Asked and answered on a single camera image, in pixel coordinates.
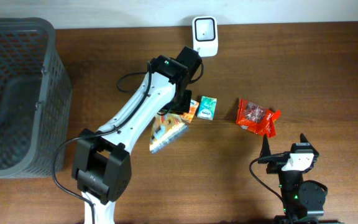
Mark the yellow snack bag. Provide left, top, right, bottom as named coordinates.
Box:
left=149, top=113, right=188, bottom=154

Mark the orange tissue pack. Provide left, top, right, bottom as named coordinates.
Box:
left=181, top=100, right=200, bottom=123

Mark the green tissue pack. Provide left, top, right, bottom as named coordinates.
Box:
left=197, top=96, right=217, bottom=120

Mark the white barcode scanner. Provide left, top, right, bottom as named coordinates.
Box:
left=191, top=16, right=219, bottom=57

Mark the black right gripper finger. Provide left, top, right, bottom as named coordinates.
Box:
left=260, top=134, right=271, bottom=157
left=300, top=133, right=309, bottom=143

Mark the red candy bag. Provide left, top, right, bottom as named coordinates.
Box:
left=236, top=98, right=282, bottom=138

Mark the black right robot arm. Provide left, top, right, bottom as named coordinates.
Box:
left=257, top=134, right=328, bottom=223

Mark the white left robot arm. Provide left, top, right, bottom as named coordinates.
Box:
left=71, top=47, right=203, bottom=223

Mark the grey plastic mesh basket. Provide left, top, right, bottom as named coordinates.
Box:
left=0, top=17, right=73, bottom=179

